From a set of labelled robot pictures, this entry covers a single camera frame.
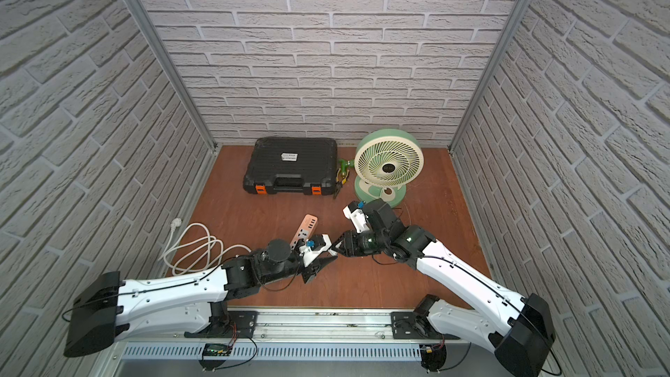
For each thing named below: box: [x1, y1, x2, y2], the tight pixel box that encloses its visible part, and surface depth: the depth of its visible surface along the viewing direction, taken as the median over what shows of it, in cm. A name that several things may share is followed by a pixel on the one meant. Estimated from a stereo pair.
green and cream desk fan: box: [354, 128, 425, 209], surface depth 85 cm
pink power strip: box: [289, 213, 319, 251], surface depth 93 cm
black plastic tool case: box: [243, 137, 338, 195], surface depth 107 cm
